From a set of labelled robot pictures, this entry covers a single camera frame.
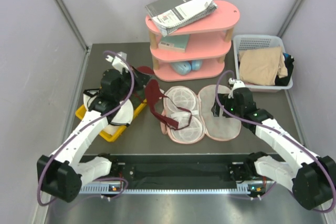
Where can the green garment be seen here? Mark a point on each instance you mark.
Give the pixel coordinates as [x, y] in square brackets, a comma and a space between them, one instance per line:
[140, 95]

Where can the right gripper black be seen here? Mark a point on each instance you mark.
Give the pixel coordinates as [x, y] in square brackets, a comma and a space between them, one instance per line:
[226, 100]

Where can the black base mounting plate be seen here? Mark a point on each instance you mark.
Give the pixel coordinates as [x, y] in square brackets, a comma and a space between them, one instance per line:
[181, 171]

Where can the pink three-tier shelf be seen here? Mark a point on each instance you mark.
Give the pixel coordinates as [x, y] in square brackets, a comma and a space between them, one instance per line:
[210, 41]

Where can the light blue slippers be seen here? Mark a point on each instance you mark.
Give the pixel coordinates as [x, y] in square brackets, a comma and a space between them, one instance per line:
[185, 67]

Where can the black garment in basket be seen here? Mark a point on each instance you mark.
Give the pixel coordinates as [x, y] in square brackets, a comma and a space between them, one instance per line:
[288, 63]

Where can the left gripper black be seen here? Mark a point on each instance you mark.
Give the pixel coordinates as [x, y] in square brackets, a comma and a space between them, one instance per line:
[140, 79]

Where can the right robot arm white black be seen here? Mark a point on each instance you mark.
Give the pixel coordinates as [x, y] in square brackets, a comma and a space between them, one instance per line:
[309, 177]

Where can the grey cable duct rail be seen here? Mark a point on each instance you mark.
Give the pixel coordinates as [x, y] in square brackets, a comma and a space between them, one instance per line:
[112, 189]

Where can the grey plastic basket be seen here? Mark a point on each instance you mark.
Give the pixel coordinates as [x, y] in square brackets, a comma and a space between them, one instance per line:
[251, 42]

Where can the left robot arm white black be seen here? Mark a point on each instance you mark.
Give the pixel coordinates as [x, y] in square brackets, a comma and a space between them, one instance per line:
[108, 108]

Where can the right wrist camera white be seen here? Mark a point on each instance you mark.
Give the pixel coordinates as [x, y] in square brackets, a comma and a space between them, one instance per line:
[234, 84]

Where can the beige folded garment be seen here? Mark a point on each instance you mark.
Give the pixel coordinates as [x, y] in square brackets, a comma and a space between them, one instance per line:
[261, 66]

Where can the yellow plastic tray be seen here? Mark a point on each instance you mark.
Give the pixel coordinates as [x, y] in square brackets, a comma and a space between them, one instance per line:
[113, 137]

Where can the teal book on shelf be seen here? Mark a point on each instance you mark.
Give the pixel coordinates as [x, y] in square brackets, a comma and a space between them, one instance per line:
[176, 43]

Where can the maroon red bra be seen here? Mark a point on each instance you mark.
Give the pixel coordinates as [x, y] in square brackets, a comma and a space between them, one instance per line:
[153, 94]

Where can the floral mesh laundry bag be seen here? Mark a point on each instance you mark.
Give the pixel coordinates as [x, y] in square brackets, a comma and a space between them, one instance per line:
[193, 113]

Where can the grey spiral notebook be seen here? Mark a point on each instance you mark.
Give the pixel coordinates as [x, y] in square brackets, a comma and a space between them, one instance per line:
[170, 15]

